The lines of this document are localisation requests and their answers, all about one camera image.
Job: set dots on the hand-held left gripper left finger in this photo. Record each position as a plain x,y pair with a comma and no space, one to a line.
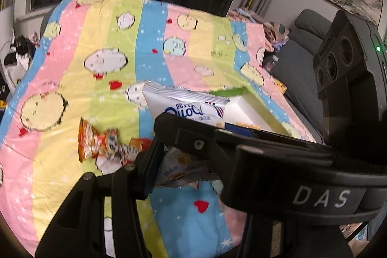
150,173

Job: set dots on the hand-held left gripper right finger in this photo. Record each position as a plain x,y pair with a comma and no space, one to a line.
266,236

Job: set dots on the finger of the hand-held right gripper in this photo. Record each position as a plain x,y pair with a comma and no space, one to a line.
187,131

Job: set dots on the white blue zigzag-edged snack packet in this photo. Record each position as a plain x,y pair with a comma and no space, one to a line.
181,103

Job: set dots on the small orange snack packet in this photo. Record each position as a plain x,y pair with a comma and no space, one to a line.
139,144

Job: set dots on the orange panda snack packet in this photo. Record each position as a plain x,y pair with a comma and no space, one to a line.
90,143

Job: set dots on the green box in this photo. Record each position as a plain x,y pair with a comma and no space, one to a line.
257,113

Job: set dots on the patterned fabric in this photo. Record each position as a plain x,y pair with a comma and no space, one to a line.
358,233

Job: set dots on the striped cartoon printed blanket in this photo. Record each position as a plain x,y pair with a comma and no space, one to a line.
105,79

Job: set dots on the grey sofa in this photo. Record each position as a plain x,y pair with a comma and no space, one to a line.
296,64

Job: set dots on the pile of colourful cloths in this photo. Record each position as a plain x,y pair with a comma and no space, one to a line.
272,31

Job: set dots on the black and white cloth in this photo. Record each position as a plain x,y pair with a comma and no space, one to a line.
18,49

